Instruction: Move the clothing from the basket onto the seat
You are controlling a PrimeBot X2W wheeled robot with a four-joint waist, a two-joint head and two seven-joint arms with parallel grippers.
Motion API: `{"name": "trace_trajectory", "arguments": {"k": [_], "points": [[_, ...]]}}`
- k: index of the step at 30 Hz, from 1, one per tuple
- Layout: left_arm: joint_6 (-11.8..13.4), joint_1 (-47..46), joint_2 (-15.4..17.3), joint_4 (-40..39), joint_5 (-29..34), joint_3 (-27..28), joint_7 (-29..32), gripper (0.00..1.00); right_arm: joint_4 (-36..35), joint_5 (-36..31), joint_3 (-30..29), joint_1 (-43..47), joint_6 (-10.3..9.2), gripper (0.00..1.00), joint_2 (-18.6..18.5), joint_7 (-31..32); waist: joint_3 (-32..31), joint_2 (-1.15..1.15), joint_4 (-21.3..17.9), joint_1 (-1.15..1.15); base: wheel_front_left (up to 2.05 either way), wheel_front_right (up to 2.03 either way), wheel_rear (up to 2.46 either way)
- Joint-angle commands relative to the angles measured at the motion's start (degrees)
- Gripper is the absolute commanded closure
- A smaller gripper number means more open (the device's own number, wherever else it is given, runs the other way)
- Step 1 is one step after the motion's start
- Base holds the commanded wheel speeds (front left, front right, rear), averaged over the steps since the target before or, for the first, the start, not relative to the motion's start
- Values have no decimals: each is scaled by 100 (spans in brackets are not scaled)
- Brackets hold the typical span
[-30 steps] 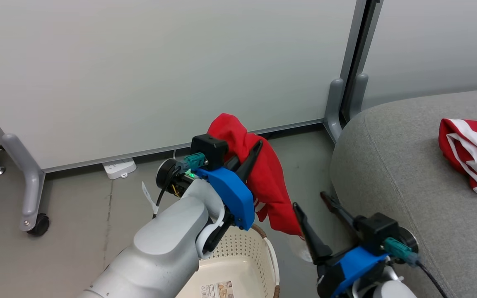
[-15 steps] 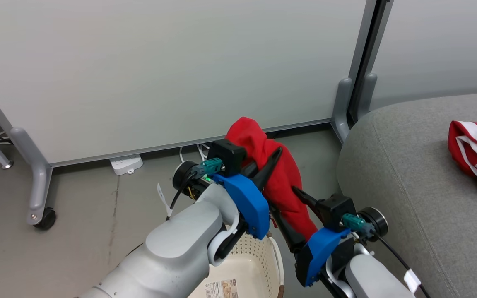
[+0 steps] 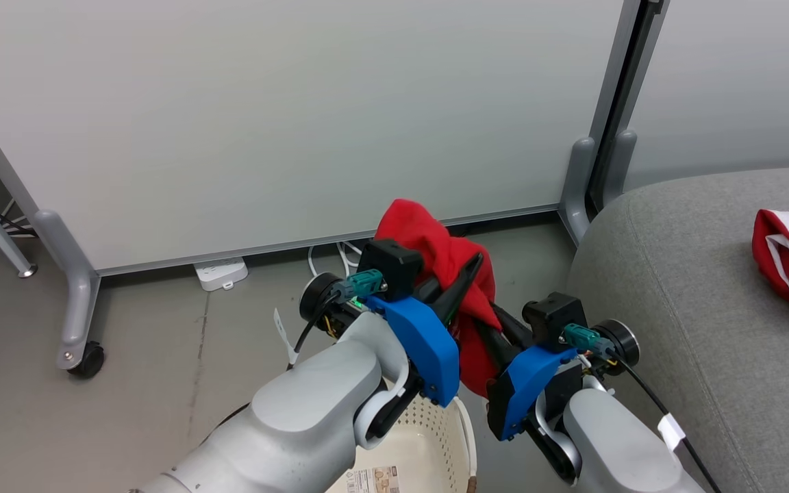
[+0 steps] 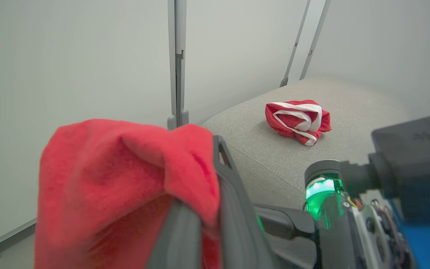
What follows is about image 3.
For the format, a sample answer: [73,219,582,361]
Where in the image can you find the teal cable connector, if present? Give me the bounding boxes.
[562,323,605,357]
[338,268,387,303]

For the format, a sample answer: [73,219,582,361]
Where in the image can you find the white power strip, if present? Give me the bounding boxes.
[193,257,249,292]

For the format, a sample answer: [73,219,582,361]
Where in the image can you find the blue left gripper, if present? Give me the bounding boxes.
[366,251,486,409]

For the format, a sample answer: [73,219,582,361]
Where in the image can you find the plain red cloth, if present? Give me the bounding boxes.
[374,199,505,399]

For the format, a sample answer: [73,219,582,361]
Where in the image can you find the white cable tag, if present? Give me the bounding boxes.
[273,307,300,368]
[657,412,688,453]

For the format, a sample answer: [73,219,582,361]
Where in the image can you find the printed basket label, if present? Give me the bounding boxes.
[346,466,401,493]

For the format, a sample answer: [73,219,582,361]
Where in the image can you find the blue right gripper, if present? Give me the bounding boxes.
[474,304,585,442]

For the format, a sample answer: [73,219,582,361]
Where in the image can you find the beige perforated laundry basket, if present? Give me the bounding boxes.
[325,394,479,493]

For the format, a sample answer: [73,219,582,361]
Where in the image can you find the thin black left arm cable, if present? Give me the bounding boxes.
[287,291,342,372]

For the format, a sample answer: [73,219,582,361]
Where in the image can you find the grey partition foot post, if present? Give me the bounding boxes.
[603,0,671,207]
[558,0,643,244]
[0,79,103,374]

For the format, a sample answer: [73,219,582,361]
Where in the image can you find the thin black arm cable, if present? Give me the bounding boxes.
[287,291,342,372]
[612,355,723,493]

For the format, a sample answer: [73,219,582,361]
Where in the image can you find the black caster wheel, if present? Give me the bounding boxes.
[68,341,105,379]

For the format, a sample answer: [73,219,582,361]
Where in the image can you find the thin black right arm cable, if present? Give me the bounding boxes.
[612,355,723,493]

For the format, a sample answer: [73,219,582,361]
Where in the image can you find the grey fabric sofa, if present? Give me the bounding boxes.
[564,164,789,493]

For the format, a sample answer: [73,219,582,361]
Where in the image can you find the white coiled cable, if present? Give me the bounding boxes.
[307,240,365,279]

